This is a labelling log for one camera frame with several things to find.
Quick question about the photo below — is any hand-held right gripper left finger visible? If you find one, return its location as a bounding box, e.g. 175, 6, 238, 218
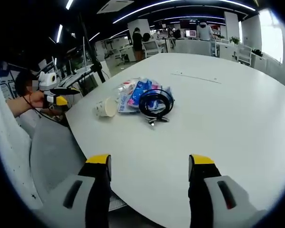
35, 153, 112, 228

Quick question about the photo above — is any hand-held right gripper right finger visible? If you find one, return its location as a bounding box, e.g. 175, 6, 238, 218
188, 153, 268, 228

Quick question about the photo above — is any white paper cup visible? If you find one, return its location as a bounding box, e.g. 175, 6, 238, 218
94, 96, 117, 119

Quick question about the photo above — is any clear plastic wrapper red label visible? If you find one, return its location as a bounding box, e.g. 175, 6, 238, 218
113, 79, 138, 99

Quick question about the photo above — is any blue tissue packet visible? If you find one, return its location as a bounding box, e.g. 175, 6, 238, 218
117, 93, 141, 114

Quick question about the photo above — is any blue pink printed packet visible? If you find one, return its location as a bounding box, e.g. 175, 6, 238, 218
128, 77, 163, 108

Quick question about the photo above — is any white tabletop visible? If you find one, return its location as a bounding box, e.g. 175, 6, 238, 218
65, 52, 285, 228

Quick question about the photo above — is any person's left hand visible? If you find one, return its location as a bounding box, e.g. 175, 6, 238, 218
28, 91, 46, 109

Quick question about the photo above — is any white office desk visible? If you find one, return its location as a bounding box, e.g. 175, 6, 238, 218
58, 66, 94, 89

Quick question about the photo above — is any person's head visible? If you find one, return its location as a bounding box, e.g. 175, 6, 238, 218
15, 69, 40, 97

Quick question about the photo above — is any black tripod stand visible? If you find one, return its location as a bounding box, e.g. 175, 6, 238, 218
78, 13, 105, 84

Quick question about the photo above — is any person's white dotted shirt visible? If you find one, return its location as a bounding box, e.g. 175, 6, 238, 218
0, 83, 45, 211

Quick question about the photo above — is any white office chair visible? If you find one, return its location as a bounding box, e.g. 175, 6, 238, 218
142, 39, 165, 58
237, 44, 253, 65

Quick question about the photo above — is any ceiling air vent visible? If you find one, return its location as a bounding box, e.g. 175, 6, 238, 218
96, 0, 135, 15

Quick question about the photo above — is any long ceiling light strip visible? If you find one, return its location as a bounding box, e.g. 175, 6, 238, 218
112, 0, 257, 24

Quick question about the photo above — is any white partition counter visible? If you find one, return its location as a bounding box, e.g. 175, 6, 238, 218
174, 38, 211, 57

